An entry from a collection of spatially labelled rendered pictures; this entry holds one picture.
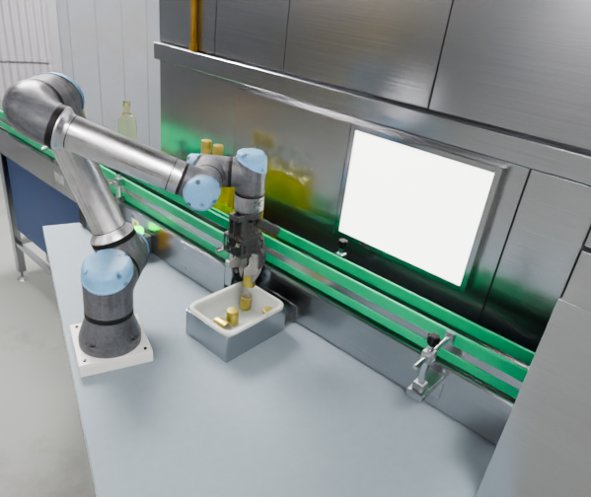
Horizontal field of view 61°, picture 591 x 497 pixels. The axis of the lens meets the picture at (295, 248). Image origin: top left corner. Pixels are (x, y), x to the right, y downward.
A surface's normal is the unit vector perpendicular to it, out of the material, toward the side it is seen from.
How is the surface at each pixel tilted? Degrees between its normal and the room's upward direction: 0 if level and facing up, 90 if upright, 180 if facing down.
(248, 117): 90
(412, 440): 0
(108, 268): 7
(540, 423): 90
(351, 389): 0
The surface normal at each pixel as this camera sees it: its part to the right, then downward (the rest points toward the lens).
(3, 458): 0.11, -0.88
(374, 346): -0.66, 0.28
